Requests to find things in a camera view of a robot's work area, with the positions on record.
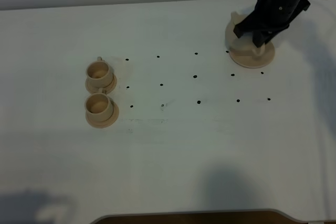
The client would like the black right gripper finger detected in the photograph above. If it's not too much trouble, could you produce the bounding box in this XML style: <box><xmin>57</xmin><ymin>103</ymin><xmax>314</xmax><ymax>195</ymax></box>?
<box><xmin>233</xmin><ymin>11</ymin><xmax>259</xmax><ymax>38</ymax></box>
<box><xmin>252</xmin><ymin>28</ymin><xmax>275</xmax><ymax>48</ymax></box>

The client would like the beige ceramic teapot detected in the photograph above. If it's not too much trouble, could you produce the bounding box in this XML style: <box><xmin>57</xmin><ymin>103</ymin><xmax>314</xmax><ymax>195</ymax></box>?
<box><xmin>225</xmin><ymin>12</ymin><xmax>265</xmax><ymax>57</ymax></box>

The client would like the beige round teapot saucer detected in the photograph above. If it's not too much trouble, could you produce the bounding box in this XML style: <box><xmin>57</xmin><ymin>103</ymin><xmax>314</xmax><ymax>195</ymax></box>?
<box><xmin>229</xmin><ymin>42</ymin><xmax>275</xmax><ymax>69</ymax></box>

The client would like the beige far cup saucer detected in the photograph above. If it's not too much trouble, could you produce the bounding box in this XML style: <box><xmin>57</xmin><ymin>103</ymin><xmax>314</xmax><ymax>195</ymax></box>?
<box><xmin>85</xmin><ymin>74</ymin><xmax>117</xmax><ymax>94</ymax></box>

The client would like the beige cup saucer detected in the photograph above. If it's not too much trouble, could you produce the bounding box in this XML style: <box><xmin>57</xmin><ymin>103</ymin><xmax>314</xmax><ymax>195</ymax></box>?
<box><xmin>85</xmin><ymin>103</ymin><xmax>119</xmax><ymax>129</ymax></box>
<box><xmin>85</xmin><ymin>74</ymin><xmax>117</xmax><ymax>94</ymax></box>

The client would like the beige far teacup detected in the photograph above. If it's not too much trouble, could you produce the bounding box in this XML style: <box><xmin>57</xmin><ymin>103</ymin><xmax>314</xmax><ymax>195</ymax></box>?
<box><xmin>86</xmin><ymin>57</ymin><xmax>113</xmax><ymax>89</ymax></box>

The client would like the beige teacup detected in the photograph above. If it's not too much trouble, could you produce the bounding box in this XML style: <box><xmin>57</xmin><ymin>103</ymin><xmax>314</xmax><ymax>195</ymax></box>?
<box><xmin>85</xmin><ymin>92</ymin><xmax>114</xmax><ymax>123</ymax></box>
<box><xmin>86</xmin><ymin>57</ymin><xmax>113</xmax><ymax>89</ymax></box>

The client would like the beige near teacup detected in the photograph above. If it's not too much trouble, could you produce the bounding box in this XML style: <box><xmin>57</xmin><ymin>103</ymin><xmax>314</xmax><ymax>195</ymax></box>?
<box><xmin>85</xmin><ymin>92</ymin><xmax>114</xmax><ymax>123</ymax></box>

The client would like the beige near cup saucer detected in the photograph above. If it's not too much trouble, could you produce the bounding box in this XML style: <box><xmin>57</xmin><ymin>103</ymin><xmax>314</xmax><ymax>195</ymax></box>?
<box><xmin>85</xmin><ymin>103</ymin><xmax>119</xmax><ymax>129</ymax></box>

